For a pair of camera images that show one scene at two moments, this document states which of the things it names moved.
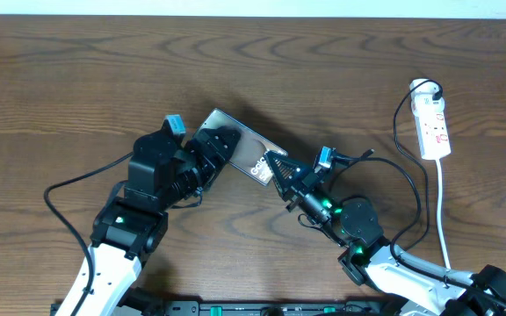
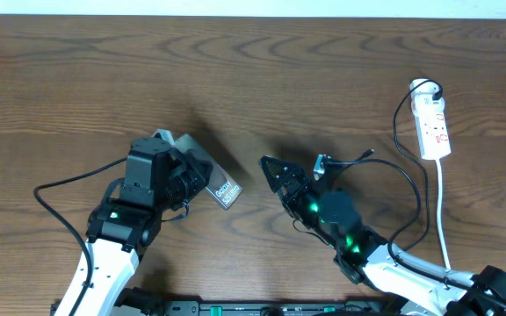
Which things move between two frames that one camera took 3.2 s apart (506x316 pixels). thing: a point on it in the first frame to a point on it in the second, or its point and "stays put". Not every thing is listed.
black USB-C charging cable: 407,158 stays put
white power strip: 428,104 stays put
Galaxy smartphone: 250,154 to 221,188
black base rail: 256,308 stays put
